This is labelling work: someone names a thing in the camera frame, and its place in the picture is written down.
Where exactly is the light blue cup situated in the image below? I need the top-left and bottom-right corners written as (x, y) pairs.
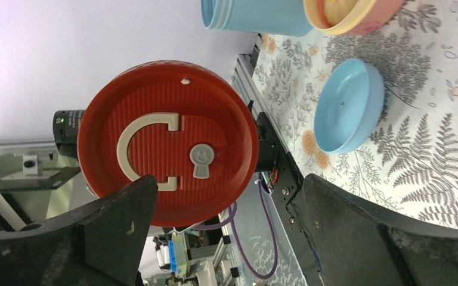
top-left (200, 0), bottom-right (312, 37)

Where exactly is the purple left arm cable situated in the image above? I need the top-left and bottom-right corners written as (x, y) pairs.
top-left (191, 181), bottom-right (279, 280)

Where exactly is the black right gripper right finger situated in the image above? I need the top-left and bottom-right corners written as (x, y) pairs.
top-left (290, 174), bottom-right (458, 285)

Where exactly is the light blue lid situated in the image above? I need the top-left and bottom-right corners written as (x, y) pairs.
top-left (313, 58), bottom-right (385, 153)

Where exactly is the pink lunch box bowl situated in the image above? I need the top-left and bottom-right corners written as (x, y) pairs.
top-left (303, 0), bottom-right (404, 36)

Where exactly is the dark red lid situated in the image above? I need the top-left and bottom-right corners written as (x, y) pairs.
top-left (78, 60), bottom-right (259, 227)

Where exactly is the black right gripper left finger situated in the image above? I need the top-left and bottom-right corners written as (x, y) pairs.
top-left (0, 175), bottom-right (158, 285)

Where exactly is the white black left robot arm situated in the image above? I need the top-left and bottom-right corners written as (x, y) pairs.
top-left (52, 110), bottom-right (85, 159)

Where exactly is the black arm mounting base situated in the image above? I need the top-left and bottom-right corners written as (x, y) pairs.
top-left (249, 102), bottom-right (323, 285)

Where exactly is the floral patterned table mat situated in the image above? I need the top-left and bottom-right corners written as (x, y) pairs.
top-left (253, 1), bottom-right (458, 229)

